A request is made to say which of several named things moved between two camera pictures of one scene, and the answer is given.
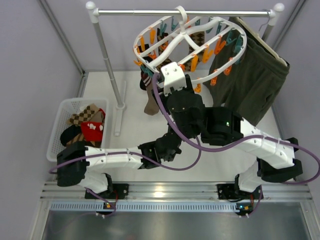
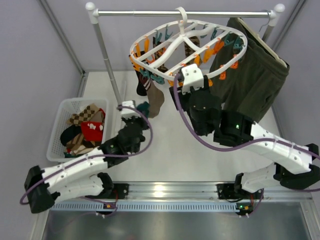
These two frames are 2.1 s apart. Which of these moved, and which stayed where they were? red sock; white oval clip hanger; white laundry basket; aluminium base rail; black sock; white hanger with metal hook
Moved: white oval clip hanger; black sock
Stayed: aluminium base rail; red sock; white laundry basket; white hanger with metal hook
